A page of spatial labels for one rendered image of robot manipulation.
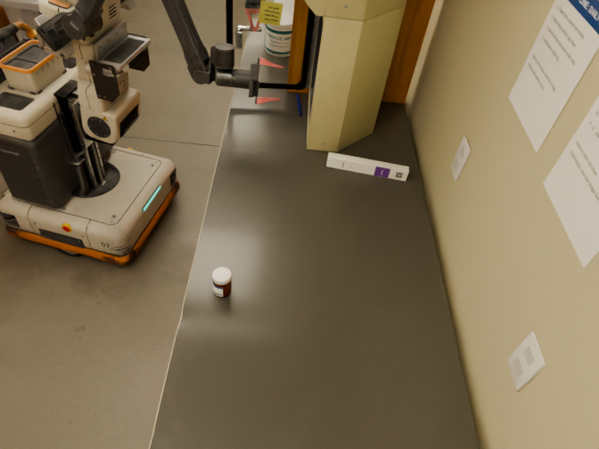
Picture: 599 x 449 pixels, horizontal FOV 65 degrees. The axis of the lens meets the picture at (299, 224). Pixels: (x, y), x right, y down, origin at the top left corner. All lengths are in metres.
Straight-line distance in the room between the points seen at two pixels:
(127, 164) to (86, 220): 0.43
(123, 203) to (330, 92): 1.29
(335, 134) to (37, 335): 1.59
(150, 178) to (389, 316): 1.66
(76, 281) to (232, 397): 1.58
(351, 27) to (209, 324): 0.91
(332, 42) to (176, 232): 1.54
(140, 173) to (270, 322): 1.58
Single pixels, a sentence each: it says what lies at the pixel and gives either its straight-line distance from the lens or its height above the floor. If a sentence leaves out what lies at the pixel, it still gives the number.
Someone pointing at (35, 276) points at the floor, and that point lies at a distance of 2.65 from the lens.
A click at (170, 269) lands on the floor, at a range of 2.51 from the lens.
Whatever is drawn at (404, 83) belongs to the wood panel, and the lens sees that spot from 2.01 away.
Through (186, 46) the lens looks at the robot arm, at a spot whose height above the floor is 1.26.
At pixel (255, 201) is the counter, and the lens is 1.48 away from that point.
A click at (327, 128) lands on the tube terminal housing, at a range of 1.64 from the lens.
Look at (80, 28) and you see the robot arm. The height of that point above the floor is 1.24.
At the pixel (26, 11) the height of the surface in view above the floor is 0.60.
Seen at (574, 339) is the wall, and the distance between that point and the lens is 0.94.
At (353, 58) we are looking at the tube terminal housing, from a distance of 1.51.
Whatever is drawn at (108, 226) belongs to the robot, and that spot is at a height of 0.28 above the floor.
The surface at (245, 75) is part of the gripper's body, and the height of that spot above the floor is 1.21.
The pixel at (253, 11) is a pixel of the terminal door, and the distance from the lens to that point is 1.77.
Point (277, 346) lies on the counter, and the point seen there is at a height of 0.94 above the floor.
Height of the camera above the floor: 1.97
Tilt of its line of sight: 47 degrees down
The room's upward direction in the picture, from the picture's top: 8 degrees clockwise
